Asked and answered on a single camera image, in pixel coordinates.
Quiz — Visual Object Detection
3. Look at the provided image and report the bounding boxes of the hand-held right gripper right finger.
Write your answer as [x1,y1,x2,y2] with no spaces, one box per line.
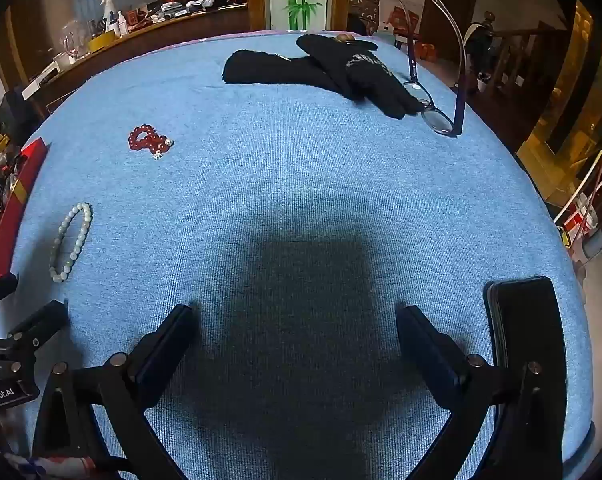
[396,305,564,480]

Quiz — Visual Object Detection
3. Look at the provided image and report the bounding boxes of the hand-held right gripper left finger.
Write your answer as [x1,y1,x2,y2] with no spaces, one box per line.
[31,304,199,480]

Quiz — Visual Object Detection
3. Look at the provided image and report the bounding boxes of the white pearl bracelet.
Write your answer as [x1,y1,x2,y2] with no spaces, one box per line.
[49,202,94,283]

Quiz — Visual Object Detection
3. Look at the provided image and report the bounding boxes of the red cardboard box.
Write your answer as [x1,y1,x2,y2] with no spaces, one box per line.
[0,137,49,291]

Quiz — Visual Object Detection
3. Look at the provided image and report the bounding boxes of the red bead bracelet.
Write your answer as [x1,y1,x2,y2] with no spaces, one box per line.
[128,124,174,161]

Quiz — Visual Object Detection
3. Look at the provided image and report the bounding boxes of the red white patterned cloth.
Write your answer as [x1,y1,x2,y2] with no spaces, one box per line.
[1,452,98,480]

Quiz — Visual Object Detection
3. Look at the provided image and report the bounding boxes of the black smartphone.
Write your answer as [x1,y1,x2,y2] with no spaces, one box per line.
[483,276,568,378]

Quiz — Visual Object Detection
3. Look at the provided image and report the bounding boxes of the blue tablecloth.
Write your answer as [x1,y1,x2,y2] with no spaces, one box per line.
[0,30,596,480]

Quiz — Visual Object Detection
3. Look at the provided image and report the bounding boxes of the dark-framed eyeglasses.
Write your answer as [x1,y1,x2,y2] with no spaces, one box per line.
[393,0,468,138]

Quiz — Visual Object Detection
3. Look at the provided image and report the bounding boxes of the yellow container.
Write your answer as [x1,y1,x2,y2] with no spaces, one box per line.
[88,30,116,53]

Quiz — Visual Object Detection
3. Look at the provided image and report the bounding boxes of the wooden counter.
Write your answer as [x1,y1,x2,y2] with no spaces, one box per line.
[31,2,252,106]

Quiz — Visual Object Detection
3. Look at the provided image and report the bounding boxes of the white spray bottle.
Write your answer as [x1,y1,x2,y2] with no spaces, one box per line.
[98,0,120,27]

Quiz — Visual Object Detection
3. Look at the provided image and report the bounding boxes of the dark hanging jacket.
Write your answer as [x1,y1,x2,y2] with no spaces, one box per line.
[465,10,496,68]

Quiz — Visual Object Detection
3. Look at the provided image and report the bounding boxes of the dark wooden door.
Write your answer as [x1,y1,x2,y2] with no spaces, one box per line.
[421,0,482,63]

